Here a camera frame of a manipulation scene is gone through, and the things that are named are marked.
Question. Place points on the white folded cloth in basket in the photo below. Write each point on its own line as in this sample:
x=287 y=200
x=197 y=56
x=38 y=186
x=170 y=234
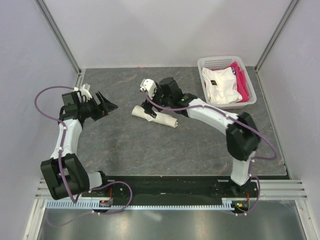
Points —
x=221 y=86

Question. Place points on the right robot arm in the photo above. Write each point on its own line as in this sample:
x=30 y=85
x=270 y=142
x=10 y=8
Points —
x=241 y=133

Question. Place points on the pink cloth in basket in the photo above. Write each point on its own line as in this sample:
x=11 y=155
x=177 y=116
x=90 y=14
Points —
x=241 y=82

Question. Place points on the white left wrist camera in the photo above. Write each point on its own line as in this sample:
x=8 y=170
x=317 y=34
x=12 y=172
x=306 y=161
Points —
x=83 y=93

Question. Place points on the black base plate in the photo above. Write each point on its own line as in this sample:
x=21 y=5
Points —
x=173 y=190

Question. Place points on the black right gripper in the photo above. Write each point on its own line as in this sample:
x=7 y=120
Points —
x=148 y=107

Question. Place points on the white plastic basket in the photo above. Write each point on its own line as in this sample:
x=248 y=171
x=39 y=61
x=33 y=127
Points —
x=221 y=63

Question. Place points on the left aluminium frame post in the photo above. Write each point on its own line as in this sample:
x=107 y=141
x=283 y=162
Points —
x=58 y=34

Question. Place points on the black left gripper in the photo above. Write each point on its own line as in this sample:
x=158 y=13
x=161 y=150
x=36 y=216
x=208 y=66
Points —
x=101 y=109

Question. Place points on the right aluminium frame post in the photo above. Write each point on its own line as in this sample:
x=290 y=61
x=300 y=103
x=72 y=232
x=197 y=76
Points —
x=277 y=33

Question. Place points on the aluminium frame post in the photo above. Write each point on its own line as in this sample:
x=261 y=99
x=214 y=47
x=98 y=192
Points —
x=58 y=34
x=277 y=33

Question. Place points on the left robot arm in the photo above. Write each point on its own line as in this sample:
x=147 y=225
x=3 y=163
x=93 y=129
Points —
x=63 y=172

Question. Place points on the light blue cable duct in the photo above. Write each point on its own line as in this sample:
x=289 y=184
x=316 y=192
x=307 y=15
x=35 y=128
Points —
x=90 y=204

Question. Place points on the cream cloth napkin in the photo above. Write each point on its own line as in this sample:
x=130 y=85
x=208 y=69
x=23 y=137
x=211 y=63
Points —
x=160 y=118

